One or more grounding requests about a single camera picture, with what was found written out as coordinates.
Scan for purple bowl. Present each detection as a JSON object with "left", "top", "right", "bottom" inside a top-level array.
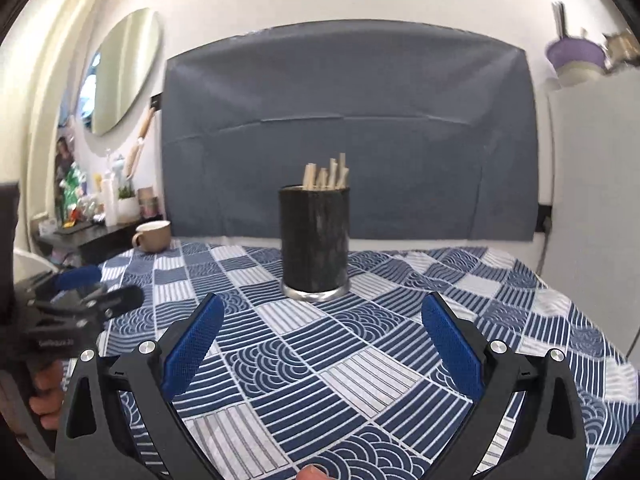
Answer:
[{"left": 546, "top": 37, "right": 606, "bottom": 72}]

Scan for wooden chopstick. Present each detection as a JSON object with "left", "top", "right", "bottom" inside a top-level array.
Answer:
[
  {"left": 324, "top": 158, "right": 338, "bottom": 190},
  {"left": 303, "top": 162, "right": 317, "bottom": 191},
  {"left": 336, "top": 153, "right": 349, "bottom": 188}
]

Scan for black metal utensil cup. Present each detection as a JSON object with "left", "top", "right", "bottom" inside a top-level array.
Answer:
[{"left": 279, "top": 186, "right": 349, "bottom": 302}]

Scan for cream bowl stack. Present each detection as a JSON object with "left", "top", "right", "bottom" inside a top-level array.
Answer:
[{"left": 556, "top": 61, "right": 605, "bottom": 88}]

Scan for black chopsticks in bowl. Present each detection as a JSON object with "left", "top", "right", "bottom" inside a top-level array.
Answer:
[{"left": 552, "top": 1, "right": 568, "bottom": 39}]

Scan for white bottle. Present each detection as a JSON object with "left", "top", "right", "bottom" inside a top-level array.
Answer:
[{"left": 101, "top": 171, "right": 118, "bottom": 228}]

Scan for black side shelf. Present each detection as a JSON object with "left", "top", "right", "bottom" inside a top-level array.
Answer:
[{"left": 35, "top": 220, "right": 143, "bottom": 266}]

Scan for white cabinet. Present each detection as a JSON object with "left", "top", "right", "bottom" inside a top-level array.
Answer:
[{"left": 542, "top": 70, "right": 639, "bottom": 356}]

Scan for beige mug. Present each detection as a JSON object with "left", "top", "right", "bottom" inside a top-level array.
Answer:
[{"left": 131, "top": 220, "right": 171, "bottom": 254}]

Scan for blue patterned tablecloth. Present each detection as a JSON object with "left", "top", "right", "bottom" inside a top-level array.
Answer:
[{"left": 101, "top": 241, "right": 639, "bottom": 479}]

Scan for small potted plant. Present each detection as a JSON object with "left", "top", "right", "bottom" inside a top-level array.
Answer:
[{"left": 117, "top": 185, "right": 140, "bottom": 224}]

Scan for right hand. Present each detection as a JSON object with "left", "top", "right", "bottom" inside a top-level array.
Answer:
[{"left": 296, "top": 465, "right": 332, "bottom": 480}]

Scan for round wall mirror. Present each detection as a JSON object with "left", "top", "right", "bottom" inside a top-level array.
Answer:
[{"left": 90, "top": 8, "right": 162, "bottom": 136}]

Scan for grey wall cloth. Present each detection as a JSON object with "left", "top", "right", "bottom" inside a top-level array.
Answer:
[{"left": 160, "top": 20, "right": 538, "bottom": 242}]

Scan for wooden rolling pin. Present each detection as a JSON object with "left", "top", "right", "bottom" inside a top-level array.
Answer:
[{"left": 124, "top": 106, "right": 156, "bottom": 181}]

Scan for copper lidded jar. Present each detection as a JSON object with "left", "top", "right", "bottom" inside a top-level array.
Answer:
[{"left": 137, "top": 186, "right": 160, "bottom": 219}]

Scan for left hand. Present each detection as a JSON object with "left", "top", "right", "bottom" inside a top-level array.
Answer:
[{"left": 29, "top": 361, "right": 64, "bottom": 430}]

